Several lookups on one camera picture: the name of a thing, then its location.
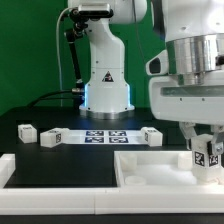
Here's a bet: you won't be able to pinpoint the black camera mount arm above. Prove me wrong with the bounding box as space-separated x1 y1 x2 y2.
64 13 88 89

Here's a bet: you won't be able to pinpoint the black cables at base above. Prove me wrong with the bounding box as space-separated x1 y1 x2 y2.
26 87 86 108

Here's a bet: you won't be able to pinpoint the white U-shaped fence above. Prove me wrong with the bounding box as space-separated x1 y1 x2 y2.
0 154 224 215

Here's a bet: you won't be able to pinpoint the tag marker sheet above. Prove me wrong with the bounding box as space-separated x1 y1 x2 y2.
64 130 145 145

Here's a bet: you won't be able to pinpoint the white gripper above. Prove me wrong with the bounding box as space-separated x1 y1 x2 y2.
146 50 224 156

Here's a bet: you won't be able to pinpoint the black camera on mount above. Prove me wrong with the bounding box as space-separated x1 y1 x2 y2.
78 3 113 18

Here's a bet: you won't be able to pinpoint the grey cable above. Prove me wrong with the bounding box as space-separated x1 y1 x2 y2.
55 7 72 108

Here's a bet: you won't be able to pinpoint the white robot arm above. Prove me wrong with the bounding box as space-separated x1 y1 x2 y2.
68 0 224 155

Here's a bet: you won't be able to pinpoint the white square table top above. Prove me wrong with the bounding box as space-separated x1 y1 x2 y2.
114 151 224 187

